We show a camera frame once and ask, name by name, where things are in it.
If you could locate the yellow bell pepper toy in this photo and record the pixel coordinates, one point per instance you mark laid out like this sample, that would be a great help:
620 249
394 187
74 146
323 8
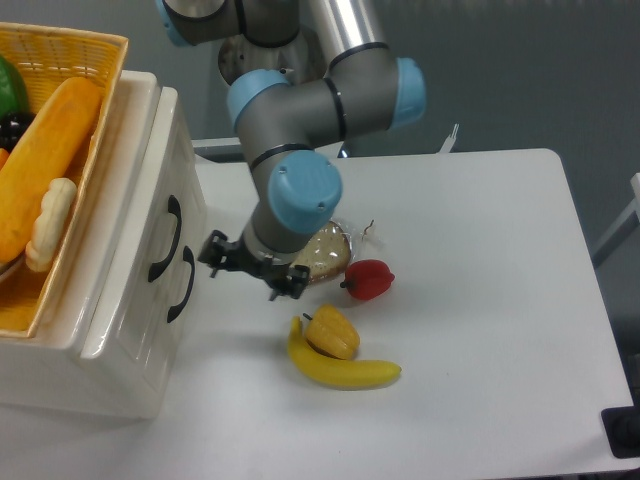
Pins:
329 332

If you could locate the white drawer cabinet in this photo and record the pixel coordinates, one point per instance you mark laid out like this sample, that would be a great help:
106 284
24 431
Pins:
48 370

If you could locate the white frame at right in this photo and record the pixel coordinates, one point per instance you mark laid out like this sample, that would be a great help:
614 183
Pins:
619 230

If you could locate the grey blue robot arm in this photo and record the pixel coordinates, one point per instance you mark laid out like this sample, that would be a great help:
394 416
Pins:
281 127

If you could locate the black device at edge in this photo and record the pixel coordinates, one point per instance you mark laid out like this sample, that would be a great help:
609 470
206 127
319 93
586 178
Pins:
622 430

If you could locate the white plastic fork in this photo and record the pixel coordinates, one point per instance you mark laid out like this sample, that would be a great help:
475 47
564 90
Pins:
449 143

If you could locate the bagged brown bread slice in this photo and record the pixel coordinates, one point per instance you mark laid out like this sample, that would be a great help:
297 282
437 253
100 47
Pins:
335 246

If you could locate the black grapes toy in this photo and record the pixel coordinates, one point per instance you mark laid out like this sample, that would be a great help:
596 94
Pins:
12 128

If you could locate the cream wooden bread toy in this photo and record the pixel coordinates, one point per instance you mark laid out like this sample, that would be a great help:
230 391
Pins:
48 227

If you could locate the yellow banana toy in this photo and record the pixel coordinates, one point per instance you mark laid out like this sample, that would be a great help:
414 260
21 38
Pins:
336 373

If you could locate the white top drawer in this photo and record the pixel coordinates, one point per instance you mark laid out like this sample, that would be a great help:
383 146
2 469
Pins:
166 213

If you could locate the yellow wicker basket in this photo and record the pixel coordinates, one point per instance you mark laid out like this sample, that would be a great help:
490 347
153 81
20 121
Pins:
45 57

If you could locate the red bell pepper toy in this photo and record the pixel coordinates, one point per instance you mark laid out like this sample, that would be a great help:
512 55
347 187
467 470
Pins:
365 280

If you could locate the black lower drawer handle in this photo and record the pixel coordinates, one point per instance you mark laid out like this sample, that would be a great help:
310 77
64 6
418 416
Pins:
185 273

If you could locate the green pepper toy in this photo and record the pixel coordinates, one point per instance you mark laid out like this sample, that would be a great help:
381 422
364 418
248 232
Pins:
13 93

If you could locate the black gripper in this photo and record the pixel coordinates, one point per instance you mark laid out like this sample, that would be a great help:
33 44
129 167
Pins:
218 254

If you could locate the orange baguette loaf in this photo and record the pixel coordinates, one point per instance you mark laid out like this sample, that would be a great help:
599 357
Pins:
44 153

